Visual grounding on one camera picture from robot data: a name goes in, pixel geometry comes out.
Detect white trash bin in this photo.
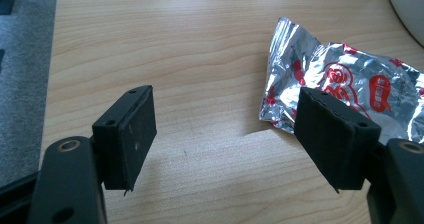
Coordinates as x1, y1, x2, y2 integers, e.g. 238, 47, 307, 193
387, 0, 424, 48

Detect silver foil snack wrapper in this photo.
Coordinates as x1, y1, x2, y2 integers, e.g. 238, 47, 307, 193
258, 16, 424, 146

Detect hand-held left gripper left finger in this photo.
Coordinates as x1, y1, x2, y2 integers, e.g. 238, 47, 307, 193
92, 85, 158, 197

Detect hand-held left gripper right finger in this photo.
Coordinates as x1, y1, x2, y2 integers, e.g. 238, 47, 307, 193
294, 86, 382, 194

